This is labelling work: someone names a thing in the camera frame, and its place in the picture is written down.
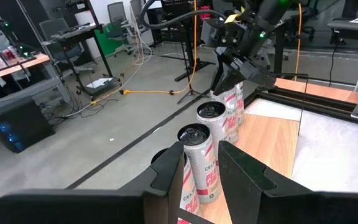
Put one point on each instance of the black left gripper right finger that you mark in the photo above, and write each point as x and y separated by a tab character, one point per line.
275	205

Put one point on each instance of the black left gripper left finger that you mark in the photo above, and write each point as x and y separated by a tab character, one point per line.
104	208

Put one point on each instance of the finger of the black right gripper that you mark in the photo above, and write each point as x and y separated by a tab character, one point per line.
228	74
256	73

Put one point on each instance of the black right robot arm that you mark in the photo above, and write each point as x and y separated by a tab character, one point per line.
275	12

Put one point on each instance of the black tripod stand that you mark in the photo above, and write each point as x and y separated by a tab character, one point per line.
191	71

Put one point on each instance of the wooden tray board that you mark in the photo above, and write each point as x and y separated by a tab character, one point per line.
266	140

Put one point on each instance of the grey desk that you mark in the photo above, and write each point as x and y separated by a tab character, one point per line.
346	25

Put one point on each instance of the black computer tower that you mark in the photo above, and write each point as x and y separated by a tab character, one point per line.
17	124

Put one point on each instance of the green board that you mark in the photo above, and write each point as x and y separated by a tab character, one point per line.
107	43

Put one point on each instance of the white paper sheet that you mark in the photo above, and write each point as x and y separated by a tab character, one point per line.
99	82

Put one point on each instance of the grey office chair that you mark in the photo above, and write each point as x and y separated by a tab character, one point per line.
54	29
117	12

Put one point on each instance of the black rolling stand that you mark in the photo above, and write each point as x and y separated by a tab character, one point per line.
76	32

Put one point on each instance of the wooden workbench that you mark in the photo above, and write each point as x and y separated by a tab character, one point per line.
17	65

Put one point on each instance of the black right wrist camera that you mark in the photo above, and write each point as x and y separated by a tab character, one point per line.
211	32

